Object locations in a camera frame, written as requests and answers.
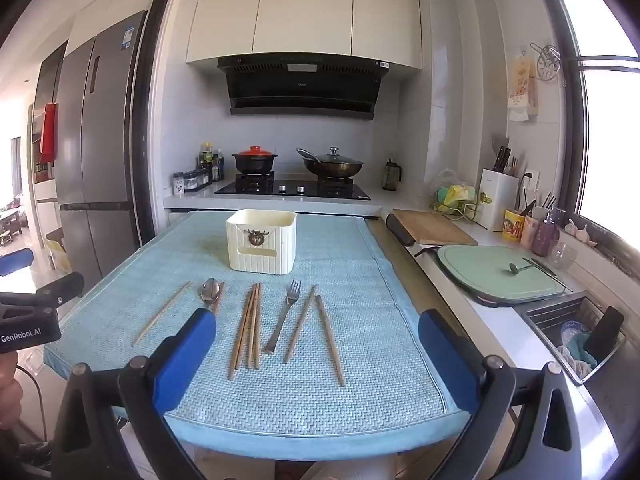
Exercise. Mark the black gas stove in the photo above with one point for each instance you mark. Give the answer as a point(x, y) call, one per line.
point(295, 189)

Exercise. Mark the metal spoon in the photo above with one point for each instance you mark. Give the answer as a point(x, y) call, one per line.
point(210, 289)

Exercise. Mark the yellow green plastic bags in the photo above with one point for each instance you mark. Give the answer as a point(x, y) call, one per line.
point(452, 195)

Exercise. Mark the green cap sauce bottle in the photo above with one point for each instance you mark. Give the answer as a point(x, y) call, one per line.
point(206, 157)

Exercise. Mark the purple soap bottle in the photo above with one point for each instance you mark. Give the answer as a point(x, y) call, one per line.
point(544, 237)

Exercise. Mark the window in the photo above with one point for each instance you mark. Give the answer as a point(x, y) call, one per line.
point(610, 135)

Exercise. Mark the cream ribbed utensil holder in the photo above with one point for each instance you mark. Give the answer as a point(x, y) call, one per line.
point(260, 260)

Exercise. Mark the green cutting board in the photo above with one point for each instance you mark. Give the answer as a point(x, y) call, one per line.
point(490, 275)

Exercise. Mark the metal fork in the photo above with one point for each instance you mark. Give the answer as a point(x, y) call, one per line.
point(282, 315)
point(300, 325)

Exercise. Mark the dark soy sauce bottle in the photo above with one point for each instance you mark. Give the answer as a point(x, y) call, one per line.
point(218, 167)

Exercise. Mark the white knife block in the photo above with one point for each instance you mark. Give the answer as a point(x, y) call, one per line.
point(497, 205)

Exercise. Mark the wall outlet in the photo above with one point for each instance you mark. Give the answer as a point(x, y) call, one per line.
point(531, 180)

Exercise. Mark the steel sink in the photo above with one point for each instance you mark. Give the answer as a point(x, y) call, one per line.
point(545, 325)

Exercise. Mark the light blue woven mat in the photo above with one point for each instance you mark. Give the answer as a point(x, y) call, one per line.
point(325, 410)

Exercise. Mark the garlic bulbs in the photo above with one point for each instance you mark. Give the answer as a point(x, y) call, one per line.
point(580, 232)

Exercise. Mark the white wall cabinet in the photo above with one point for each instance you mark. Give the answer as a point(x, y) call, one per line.
point(305, 10)

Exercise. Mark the teal dish cloth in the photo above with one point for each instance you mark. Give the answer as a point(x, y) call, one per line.
point(580, 352)

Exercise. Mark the bundle of wooden chopsticks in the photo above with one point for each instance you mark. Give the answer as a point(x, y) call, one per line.
point(258, 332)
point(241, 332)

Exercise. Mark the clear drinking glass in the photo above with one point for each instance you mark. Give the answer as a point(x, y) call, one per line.
point(562, 257)

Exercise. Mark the black padded bar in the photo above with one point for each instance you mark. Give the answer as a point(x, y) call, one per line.
point(399, 230)

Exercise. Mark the person's left hand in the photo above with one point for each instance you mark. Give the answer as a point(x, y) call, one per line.
point(7, 380)

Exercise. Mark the black sink caddy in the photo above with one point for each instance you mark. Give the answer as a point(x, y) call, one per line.
point(605, 332)

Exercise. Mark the metal ladle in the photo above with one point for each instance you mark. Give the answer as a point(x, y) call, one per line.
point(306, 155)

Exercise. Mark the red wall box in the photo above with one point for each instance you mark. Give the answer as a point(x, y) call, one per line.
point(48, 132)

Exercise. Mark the labelled spice jar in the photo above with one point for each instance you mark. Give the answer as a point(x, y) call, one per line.
point(178, 185)

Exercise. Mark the yellow green carton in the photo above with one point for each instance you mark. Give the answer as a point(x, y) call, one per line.
point(57, 255)

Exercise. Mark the set of clear spice jars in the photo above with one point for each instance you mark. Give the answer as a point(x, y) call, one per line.
point(197, 180)

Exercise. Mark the metal kitchen tool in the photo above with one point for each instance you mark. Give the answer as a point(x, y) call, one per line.
point(550, 272)

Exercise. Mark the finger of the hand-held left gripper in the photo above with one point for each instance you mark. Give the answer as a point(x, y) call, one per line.
point(15, 262)
point(60, 285)

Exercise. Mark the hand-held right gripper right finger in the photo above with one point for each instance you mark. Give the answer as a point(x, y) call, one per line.
point(445, 360)

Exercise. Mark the pink cup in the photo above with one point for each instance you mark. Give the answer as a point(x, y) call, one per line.
point(527, 232)

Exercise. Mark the black pot with red lid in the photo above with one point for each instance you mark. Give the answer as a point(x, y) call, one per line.
point(255, 160)

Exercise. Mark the hanging printed towel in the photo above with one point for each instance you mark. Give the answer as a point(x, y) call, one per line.
point(522, 90)

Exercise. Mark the dark wok with glass lid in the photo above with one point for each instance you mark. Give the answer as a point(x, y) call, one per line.
point(335, 166)

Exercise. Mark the black range hood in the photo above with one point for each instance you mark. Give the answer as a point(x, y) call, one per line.
point(300, 90)

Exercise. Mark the glass press pot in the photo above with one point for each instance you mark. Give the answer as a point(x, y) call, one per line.
point(391, 176)

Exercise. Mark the grey refrigerator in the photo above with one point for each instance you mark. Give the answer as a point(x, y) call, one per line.
point(100, 160)

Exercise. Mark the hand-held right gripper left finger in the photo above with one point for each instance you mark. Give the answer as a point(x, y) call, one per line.
point(185, 355)

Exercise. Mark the wooden cutting board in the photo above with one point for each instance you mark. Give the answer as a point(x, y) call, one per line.
point(432, 227)

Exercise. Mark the yellow printed cup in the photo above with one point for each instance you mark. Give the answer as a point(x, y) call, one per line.
point(512, 227)

